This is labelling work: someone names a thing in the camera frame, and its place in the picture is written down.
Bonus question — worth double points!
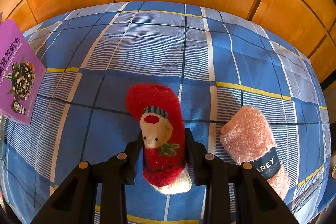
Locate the pink fluffy dishcloth roll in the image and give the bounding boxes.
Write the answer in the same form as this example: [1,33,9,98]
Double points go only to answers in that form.
[219,105,290,199]

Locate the red christmas sock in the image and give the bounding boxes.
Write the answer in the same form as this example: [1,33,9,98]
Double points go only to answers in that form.
[126,84,192,195]

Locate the purple cardboard snack box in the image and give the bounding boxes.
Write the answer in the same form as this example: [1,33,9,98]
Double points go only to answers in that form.
[0,19,46,125]

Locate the blue plaid bed sheet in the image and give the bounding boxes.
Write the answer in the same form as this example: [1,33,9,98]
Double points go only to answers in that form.
[1,1,335,223]

